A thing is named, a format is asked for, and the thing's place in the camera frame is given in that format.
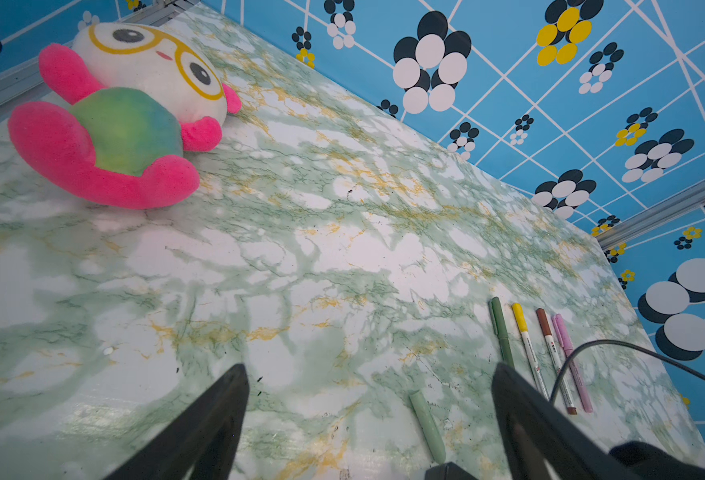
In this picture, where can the pink green plush toy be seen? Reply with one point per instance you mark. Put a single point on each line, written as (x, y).
(123, 144)

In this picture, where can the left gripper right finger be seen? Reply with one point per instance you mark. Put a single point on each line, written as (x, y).
(538, 439)

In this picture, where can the light green pen cap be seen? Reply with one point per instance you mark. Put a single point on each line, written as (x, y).
(428, 426)

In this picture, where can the green pen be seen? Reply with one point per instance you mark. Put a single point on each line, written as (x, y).
(500, 331)

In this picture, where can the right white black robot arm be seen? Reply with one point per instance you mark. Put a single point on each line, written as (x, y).
(650, 462)

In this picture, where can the white pen brown end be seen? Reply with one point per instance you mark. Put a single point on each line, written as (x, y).
(548, 335)

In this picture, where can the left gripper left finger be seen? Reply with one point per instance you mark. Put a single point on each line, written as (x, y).
(202, 442)

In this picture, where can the right aluminium corner post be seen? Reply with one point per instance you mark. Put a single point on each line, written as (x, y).
(657, 215)

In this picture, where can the pink pen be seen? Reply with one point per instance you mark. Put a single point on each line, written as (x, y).
(568, 349)

